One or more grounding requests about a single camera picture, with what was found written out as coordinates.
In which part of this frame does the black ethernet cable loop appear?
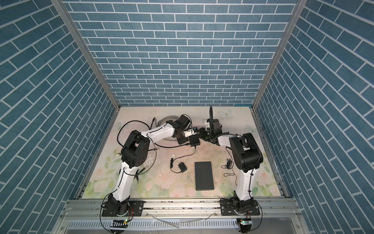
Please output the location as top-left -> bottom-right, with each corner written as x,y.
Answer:
116,117 -> 160,152

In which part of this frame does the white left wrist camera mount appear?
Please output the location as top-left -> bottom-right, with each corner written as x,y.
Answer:
183,127 -> 199,137

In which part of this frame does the aluminium corner post left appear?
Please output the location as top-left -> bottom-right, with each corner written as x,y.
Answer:
51,0 -> 120,111

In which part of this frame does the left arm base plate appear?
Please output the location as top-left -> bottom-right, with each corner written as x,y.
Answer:
101,200 -> 144,217

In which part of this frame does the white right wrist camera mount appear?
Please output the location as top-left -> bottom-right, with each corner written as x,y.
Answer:
204,119 -> 210,131

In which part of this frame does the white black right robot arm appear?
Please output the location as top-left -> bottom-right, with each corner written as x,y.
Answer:
199,118 -> 264,206

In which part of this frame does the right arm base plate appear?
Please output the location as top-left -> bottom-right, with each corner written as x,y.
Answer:
219,198 -> 261,216

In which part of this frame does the long black ethernet cable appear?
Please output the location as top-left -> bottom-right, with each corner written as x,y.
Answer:
153,141 -> 191,149

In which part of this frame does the aluminium front rail frame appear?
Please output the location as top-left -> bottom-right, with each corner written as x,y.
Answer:
52,197 -> 308,234

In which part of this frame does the grey cable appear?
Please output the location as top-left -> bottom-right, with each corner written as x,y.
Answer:
157,114 -> 180,141

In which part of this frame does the aluminium corner post right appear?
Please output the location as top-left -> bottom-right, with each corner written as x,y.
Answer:
252,0 -> 307,110

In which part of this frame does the black power adapter with cord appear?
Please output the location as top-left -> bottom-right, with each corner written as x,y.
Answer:
169,146 -> 196,174

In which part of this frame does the large flat black box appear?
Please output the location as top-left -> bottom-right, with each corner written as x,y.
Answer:
194,161 -> 214,191

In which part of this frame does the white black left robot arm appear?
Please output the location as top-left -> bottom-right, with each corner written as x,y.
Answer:
108,115 -> 198,203

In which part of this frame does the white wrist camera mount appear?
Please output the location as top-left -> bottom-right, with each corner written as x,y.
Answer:
183,127 -> 199,137
204,119 -> 210,131

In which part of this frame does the thin black wire tangle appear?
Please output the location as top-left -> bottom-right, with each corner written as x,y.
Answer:
220,158 -> 239,188

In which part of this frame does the aluminium corner post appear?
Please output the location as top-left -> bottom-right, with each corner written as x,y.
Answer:
51,0 -> 120,111
252,0 -> 307,110

